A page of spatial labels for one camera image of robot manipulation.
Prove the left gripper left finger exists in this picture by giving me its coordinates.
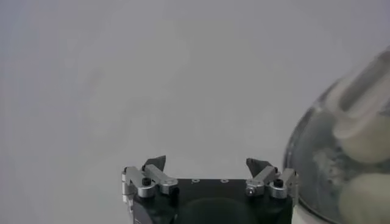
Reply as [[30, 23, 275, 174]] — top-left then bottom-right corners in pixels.
[[121, 155, 179, 198]]

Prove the white steamed baozi bun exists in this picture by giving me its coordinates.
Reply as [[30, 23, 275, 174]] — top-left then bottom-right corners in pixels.
[[338, 173, 390, 224]]

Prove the glass lid with cream handle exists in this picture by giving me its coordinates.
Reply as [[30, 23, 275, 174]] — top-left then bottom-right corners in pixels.
[[282, 45, 390, 224]]

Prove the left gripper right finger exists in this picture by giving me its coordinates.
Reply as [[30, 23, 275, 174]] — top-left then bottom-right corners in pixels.
[[245, 158, 299, 198]]

